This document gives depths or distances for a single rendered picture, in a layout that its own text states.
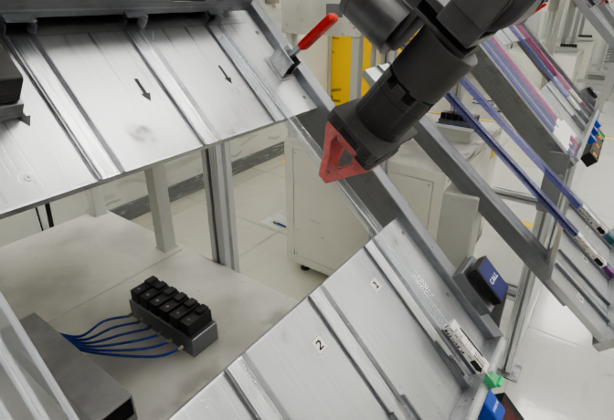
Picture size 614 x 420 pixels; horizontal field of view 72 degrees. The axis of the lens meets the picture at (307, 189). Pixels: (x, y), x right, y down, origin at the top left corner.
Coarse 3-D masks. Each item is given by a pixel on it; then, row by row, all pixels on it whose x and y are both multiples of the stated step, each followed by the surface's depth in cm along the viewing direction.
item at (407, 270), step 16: (240, 48) 52; (240, 64) 51; (256, 80) 51; (272, 96) 50; (288, 112) 50; (288, 128) 50; (304, 128) 50; (304, 144) 50; (320, 160) 49; (352, 192) 49; (352, 208) 49; (368, 224) 48; (384, 240) 48; (400, 256) 48; (400, 272) 48; (416, 272) 48; (416, 288) 47; (432, 304) 47; (448, 320) 46
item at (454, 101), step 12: (444, 96) 70; (456, 108) 70; (468, 120) 69; (480, 132) 69; (492, 144) 68; (504, 156) 68; (516, 168) 68; (528, 180) 67; (540, 192) 67; (552, 204) 67; (564, 216) 67; (564, 228) 67; (576, 228) 67; (612, 276) 65
